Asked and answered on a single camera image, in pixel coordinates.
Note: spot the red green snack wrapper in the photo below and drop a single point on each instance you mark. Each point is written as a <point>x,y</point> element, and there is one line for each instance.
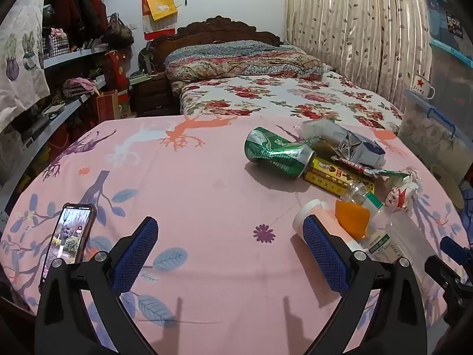
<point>358,165</point>

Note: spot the crushed green drink can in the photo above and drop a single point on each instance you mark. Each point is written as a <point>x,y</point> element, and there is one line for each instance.
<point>279,153</point>

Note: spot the brown handbag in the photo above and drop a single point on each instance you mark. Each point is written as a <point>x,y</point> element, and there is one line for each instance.
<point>118,31</point>

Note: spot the red gift bag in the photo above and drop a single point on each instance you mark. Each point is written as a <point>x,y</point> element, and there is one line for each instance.
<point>115,70</point>

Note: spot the yellow cardboard box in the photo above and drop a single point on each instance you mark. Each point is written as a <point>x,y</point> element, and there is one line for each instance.
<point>332,177</point>

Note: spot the dark wooden nightstand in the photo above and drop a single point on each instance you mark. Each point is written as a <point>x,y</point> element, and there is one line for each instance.
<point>151,96</point>

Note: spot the crushed white blue carton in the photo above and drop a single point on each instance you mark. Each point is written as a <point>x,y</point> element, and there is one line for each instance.
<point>364,148</point>

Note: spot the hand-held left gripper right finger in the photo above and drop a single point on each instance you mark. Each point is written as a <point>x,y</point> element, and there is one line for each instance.
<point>323,251</point>

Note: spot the pink printed tablecloth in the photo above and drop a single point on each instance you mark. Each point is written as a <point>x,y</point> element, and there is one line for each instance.
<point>214,207</point>

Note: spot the yellow paper bag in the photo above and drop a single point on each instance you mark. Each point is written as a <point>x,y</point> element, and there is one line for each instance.
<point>160,5</point>

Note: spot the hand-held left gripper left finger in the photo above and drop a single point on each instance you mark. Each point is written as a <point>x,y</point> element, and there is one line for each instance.
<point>142,244</point>

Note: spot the pink cup orange lid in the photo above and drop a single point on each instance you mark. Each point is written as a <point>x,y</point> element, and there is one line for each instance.
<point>329,218</point>

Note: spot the white red paper wrapper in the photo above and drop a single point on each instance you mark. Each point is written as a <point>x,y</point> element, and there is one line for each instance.
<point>402,192</point>

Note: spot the hanging dark red clothes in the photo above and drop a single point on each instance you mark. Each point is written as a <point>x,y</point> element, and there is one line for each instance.
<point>77,7</point>

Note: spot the brown paper bag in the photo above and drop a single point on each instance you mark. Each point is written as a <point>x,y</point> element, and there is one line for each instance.
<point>108,105</point>

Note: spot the grey metal shelf unit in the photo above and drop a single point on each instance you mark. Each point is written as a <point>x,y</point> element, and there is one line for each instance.
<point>70,105</point>

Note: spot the white enamel mug red star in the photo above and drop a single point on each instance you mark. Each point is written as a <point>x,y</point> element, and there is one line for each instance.
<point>421,88</point>

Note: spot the bed with floral sheet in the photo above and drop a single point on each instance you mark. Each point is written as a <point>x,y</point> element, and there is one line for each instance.
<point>281,94</point>

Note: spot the clear storage box blue latches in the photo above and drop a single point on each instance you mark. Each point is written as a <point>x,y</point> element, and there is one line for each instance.
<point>428,137</point>

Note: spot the houndstooth pattern box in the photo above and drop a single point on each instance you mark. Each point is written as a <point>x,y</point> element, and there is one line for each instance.
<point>55,46</point>

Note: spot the pink folded cloth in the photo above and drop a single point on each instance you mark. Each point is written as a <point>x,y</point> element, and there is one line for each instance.
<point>79,85</point>

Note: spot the orange plastic piece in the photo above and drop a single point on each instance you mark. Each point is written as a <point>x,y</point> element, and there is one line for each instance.
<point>353,218</point>

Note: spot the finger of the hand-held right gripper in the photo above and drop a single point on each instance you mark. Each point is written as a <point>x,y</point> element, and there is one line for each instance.
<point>443,273</point>
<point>458,252</point>

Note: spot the folded floral quilt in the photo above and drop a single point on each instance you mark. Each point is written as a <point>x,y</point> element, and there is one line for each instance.
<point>236,61</point>

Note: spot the clear plastic bottle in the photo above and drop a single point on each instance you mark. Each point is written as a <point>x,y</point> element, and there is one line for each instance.
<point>402,240</point>

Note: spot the red wall calendar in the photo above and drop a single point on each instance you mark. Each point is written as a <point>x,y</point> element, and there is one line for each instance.
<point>159,29</point>

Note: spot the carved wooden headboard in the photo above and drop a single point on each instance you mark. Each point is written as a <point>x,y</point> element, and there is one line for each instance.
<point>218,29</point>

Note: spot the white plant-print cloth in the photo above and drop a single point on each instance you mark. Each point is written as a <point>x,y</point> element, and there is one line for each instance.
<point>22,63</point>

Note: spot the black smartphone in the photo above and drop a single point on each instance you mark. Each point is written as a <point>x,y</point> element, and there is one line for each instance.
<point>72,233</point>

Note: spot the beige leaf-print curtain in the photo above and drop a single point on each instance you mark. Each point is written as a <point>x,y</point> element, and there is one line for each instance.
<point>351,26</point>

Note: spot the crumpled clear plastic wrapper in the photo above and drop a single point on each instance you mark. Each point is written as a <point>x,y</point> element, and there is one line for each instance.
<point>319,129</point>

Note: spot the small clear green-label bottle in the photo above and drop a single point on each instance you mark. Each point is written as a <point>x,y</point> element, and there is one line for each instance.
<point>364,194</point>

